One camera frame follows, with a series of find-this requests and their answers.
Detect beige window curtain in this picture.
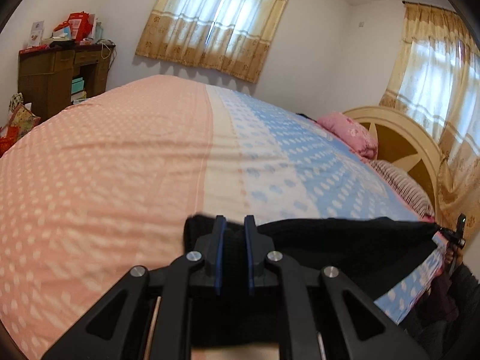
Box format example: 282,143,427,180
380,3,479,239
135,0,288,84

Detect teal box in desk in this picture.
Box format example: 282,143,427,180
71,77,85,94

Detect cream wooden headboard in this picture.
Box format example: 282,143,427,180
344,106,442,219

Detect red gift bag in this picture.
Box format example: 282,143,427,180
67,11,95,42

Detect brown wooden desk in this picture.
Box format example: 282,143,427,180
17,41,116,122

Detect patterned bed sheet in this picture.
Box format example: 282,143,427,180
0,74,449,360

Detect colourful bag on floor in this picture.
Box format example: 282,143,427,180
0,93,41,155

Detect pink floral pillow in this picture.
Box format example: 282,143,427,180
316,112,378,160

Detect white greeting card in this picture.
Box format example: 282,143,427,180
28,21,44,48

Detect beige right window curtain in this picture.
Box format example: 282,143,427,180
380,3,479,239

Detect black pants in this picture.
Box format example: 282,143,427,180
193,217,442,347

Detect beige centre window curtain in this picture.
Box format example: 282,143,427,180
135,0,288,84

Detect striped pillow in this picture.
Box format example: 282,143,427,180
368,160,434,219

